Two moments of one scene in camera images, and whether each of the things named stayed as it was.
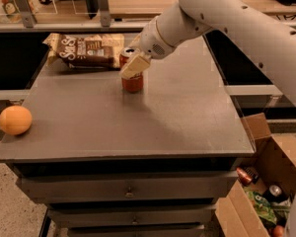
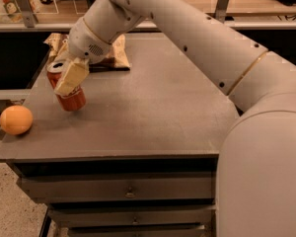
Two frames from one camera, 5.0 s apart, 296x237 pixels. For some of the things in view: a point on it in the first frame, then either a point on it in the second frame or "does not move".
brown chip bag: x=81 y=50 does not move
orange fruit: x=15 y=119 does not move
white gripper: x=152 y=40 to x=85 y=43
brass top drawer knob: x=129 y=194 does not move
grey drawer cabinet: x=105 y=162 does not move
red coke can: x=133 y=84 to x=74 y=102
